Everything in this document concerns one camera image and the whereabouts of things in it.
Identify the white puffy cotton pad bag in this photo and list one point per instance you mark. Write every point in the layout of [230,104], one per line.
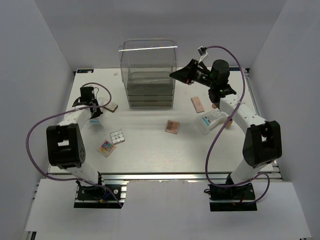
[95,122]

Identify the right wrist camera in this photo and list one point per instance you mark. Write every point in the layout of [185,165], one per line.
[203,53]

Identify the blue label sticker right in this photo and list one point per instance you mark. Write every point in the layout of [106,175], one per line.
[234,69]

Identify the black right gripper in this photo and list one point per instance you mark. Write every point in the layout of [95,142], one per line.
[196,66]

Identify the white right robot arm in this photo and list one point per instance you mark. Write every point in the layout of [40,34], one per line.
[262,143]

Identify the brown four-pan eyeshadow palette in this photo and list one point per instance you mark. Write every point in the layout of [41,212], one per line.
[172,126]

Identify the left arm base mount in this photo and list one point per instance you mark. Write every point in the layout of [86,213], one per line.
[92,197]

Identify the white cotton pad pack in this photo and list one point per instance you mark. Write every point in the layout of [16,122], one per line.
[209,120]

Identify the clear smoky makeup organizer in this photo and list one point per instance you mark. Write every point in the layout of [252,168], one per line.
[146,65]

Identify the pink slim makeup palette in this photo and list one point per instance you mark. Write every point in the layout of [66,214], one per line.
[196,102]

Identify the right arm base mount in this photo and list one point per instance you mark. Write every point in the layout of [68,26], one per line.
[233,199]

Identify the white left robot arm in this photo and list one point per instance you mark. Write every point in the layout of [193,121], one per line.
[127,141]

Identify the colourful eyeshadow palette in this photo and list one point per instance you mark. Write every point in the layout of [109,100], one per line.
[106,148]

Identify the blue label sticker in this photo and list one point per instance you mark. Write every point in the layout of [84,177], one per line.
[85,71]
[234,69]

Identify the blue label sticker left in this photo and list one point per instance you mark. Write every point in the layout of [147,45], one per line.
[85,71]

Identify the beige clear makeup compact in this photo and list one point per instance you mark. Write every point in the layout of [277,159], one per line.
[111,107]

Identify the grey nine-pan eyeshadow palette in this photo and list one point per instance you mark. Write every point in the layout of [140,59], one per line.
[117,137]

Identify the beige foundation bottle black cap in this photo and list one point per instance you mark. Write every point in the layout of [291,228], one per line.
[228,123]

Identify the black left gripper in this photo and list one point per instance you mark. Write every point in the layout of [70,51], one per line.
[97,113]

